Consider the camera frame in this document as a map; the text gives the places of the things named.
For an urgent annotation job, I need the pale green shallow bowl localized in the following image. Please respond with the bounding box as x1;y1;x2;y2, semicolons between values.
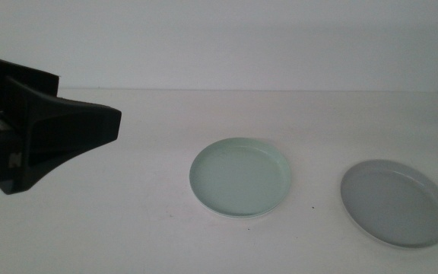
189;136;293;218

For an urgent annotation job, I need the white shallow bowl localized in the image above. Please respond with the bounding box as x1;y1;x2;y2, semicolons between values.
198;205;279;220

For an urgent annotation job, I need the grey shallow bowl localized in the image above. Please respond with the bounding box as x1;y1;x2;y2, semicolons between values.
340;158;438;250

